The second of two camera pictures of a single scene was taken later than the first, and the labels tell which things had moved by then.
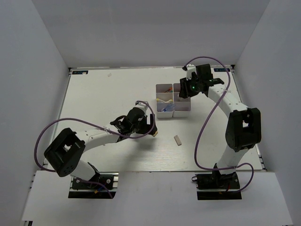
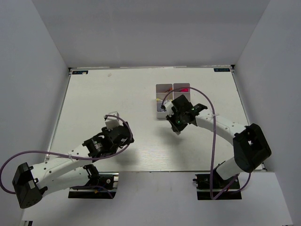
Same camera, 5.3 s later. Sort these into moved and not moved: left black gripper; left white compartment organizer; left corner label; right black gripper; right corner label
Moved: right black gripper; left black gripper
Not moved: right corner label; left corner label; left white compartment organizer
